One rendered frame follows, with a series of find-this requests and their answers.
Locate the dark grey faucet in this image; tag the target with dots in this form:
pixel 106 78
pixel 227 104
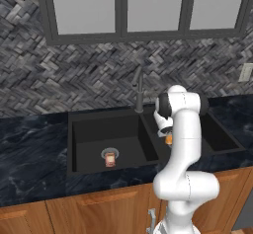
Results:
pixel 139 93

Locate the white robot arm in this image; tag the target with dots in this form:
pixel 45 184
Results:
pixel 184 139

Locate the grey sink drain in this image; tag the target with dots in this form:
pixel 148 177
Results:
pixel 104 152

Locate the grey appliance front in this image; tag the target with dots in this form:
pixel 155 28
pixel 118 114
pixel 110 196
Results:
pixel 245 213

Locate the black double sink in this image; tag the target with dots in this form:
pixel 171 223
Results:
pixel 99 129

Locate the orange soap dispenser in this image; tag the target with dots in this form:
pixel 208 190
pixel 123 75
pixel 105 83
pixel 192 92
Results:
pixel 168 140

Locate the white wall outlet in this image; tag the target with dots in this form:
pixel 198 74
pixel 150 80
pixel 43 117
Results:
pixel 245 72

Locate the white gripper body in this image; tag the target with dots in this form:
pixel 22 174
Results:
pixel 162 132

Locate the brown bar soap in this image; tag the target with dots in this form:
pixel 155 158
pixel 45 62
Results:
pixel 110 161

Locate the dark grey window frame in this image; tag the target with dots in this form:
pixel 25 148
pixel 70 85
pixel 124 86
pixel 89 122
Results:
pixel 120 30

